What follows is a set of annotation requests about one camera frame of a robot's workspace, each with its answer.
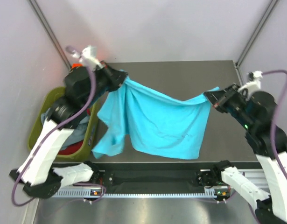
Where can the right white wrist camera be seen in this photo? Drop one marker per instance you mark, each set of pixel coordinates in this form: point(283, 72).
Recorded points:
point(253, 84)

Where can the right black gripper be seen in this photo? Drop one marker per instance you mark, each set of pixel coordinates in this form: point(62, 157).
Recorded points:
point(218, 98)

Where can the folded orange t shirt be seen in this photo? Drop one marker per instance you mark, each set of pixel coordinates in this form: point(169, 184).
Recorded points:
point(76, 65)

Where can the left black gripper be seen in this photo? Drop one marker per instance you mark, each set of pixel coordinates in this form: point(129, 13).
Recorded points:
point(116, 78)

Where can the cyan t shirt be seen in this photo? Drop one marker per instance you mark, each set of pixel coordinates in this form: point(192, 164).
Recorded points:
point(157, 124)

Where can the red t shirt in bin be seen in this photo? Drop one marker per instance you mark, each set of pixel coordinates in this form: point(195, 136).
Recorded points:
point(73, 148)

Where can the slotted white cable duct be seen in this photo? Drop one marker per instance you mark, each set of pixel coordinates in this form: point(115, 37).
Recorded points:
point(88, 192)

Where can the aluminium frame rail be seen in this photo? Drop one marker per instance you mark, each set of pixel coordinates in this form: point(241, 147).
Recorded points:
point(240, 78)

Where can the olive green plastic bin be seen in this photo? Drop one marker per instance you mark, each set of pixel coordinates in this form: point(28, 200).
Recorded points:
point(84, 150)

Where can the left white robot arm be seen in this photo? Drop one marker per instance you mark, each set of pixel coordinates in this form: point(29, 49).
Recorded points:
point(83, 87)

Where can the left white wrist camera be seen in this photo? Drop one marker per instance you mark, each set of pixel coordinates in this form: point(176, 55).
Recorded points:
point(87, 57)

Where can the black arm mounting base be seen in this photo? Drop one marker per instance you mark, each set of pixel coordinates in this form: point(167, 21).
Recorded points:
point(192, 174)

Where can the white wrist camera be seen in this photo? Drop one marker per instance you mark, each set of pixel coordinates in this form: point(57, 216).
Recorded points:
point(253, 84)
point(87, 57)

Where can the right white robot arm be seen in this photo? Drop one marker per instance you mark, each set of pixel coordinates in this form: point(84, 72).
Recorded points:
point(269, 144)

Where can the grey blue t shirt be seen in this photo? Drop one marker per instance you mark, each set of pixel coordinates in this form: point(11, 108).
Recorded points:
point(77, 135)

